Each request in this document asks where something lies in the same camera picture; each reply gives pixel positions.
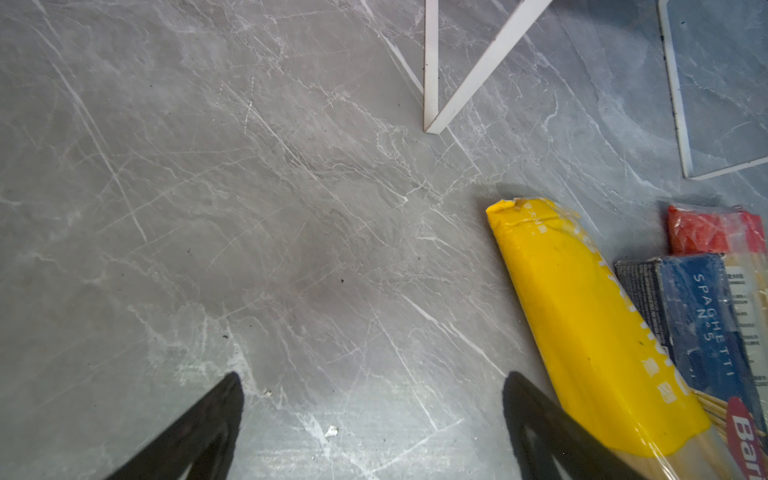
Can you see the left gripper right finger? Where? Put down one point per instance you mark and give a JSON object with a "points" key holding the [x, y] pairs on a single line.
{"points": [[548, 443]]}

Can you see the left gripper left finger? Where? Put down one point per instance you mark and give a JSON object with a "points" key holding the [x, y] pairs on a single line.
{"points": [[200, 444]]}

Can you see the yellow Pastatime spaghetti bag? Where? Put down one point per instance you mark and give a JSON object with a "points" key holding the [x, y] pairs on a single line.
{"points": [[608, 370]]}

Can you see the blue Barilla spaghetti box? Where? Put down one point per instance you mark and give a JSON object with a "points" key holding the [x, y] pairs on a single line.
{"points": [[687, 302]]}

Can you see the red-ended spaghetti bag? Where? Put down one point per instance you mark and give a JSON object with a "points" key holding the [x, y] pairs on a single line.
{"points": [[738, 236]]}

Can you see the white two-tier shelf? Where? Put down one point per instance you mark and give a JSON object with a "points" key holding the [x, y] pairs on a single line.
{"points": [[436, 118]]}

